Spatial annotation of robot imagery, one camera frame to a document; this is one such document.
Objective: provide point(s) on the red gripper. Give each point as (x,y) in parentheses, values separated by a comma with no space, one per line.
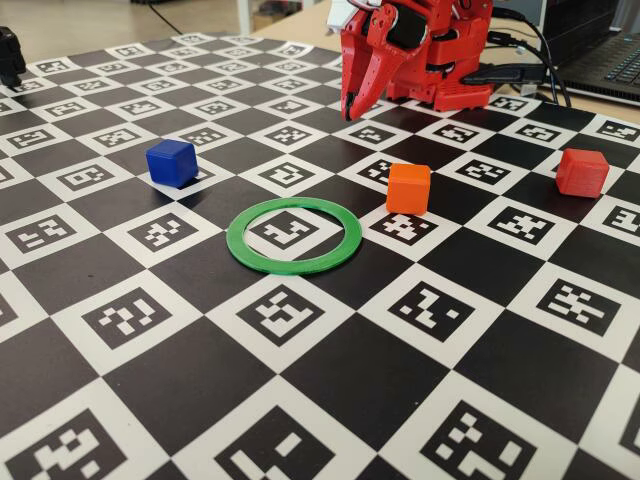
(374,56)

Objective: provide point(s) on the orange cube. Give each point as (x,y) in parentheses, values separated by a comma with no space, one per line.
(407,190)

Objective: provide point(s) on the blue cube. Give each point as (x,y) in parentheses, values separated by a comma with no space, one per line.
(170,162)

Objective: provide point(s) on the red cube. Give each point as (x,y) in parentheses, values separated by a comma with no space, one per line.
(582,172)

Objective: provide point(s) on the red robot arm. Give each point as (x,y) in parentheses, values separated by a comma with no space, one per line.
(460,95)

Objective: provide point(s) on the brown cardboard box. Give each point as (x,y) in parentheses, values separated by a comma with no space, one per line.
(290,17)

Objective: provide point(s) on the white table leg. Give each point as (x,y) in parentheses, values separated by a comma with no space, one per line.
(244,15)

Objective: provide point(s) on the thick black power plug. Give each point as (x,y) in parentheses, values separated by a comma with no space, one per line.
(500,75)

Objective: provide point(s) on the small white adapter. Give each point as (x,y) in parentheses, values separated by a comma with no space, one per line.
(527,90)

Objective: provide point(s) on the pale grey panel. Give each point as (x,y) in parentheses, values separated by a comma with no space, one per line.
(520,6)

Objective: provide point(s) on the black laptop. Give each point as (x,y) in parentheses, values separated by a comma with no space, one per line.
(595,45)

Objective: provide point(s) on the checkerboard marker mat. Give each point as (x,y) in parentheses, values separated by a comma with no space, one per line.
(175,400)

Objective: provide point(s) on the black camera stand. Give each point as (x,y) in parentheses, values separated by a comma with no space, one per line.
(11,55)

